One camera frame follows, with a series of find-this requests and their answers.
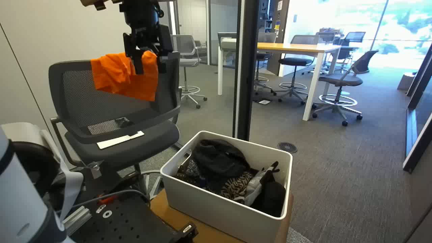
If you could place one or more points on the brown wooden stand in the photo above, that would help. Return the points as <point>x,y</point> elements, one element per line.
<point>170,216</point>

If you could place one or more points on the light grey office chair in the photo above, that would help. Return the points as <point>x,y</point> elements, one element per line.
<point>186,47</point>

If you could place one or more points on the blue office chair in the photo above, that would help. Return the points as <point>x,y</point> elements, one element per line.
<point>341,80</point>

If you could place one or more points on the dark blue patterned clothing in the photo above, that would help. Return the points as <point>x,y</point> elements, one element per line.
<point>185,170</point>

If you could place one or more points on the black door frame pillar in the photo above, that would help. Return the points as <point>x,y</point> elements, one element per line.
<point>245,67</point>

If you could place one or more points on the grey mesh office chair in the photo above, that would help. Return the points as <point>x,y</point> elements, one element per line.
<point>81,99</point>

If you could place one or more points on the orange cloth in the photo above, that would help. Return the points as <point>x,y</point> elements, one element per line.
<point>116,76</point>

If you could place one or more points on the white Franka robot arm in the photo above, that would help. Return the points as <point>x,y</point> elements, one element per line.
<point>17,193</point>

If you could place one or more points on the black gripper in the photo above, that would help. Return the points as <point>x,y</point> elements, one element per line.
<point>148,38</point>

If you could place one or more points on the round floor outlet cover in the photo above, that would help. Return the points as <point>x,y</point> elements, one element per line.
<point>286,147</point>

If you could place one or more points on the silver aluminium frame rail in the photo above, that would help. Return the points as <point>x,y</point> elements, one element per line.
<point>75,220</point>

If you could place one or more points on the black clothing item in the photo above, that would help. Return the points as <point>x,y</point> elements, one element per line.
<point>216,157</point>

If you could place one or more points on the grey white clothing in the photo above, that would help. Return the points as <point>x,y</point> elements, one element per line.
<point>254,184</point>

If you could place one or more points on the white paper sheet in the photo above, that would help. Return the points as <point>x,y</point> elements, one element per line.
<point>119,139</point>

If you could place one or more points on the wooden top white leg table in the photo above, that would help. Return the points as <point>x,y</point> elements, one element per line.
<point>291,47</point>

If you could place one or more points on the dark background office chair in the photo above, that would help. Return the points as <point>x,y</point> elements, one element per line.
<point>351,38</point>

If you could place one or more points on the white plastic box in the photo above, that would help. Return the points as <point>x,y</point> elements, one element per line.
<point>216,211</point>

